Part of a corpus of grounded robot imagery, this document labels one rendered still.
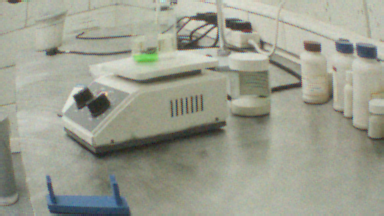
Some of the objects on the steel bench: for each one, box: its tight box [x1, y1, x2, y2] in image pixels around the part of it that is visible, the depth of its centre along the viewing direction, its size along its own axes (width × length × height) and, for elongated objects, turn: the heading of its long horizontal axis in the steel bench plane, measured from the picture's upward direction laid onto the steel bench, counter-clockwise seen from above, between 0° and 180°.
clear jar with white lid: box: [229, 53, 272, 118], centre depth 96 cm, size 6×6×8 cm
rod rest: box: [46, 174, 131, 215], centre depth 61 cm, size 10×3×4 cm, turn 113°
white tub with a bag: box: [34, 0, 68, 51], centre depth 188 cm, size 14×14×21 cm
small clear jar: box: [367, 99, 384, 140], centre depth 79 cm, size 5×5×5 cm
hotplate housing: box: [62, 68, 228, 153], centre depth 90 cm, size 22×13×8 cm, turn 134°
